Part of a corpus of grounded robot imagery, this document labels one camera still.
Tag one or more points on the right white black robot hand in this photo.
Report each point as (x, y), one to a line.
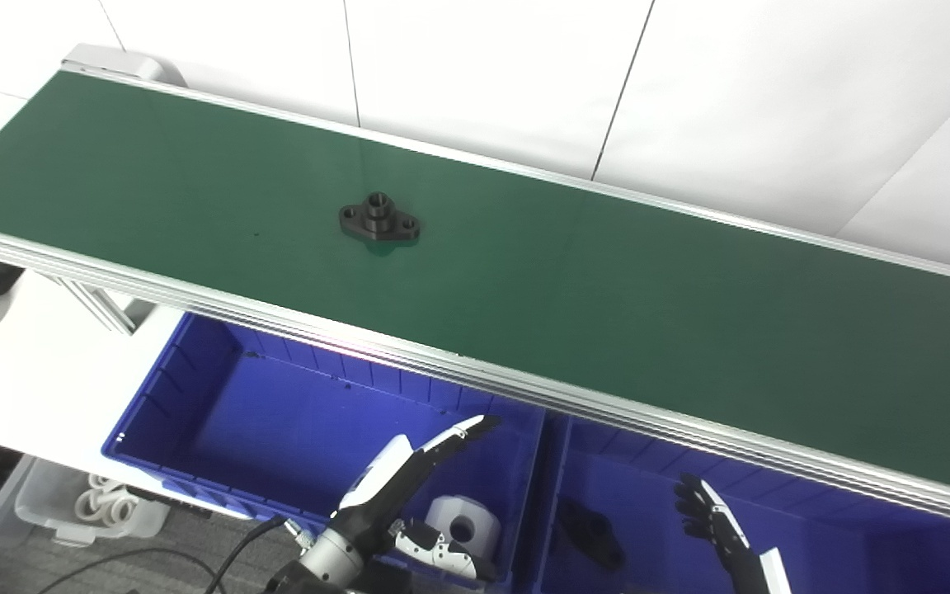
(731, 544)

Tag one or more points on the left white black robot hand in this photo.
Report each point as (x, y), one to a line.
(376, 495)

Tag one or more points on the black flange part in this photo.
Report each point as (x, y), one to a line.
(594, 532)
(376, 219)

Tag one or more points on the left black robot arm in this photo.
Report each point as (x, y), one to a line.
(331, 561)

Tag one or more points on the white block part with hole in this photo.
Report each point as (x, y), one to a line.
(463, 516)

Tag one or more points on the blue bin with black part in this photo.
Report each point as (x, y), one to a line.
(838, 544)

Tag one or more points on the blue bin with white part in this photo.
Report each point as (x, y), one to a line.
(277, 421)

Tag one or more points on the green conveyor belt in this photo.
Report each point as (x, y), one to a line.
(524, 386)
(607, 289)

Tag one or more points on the aluminium conveyor leg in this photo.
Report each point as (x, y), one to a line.
(104, 307)

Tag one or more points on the clear box with white parts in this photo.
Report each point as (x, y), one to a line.
(87, 507)

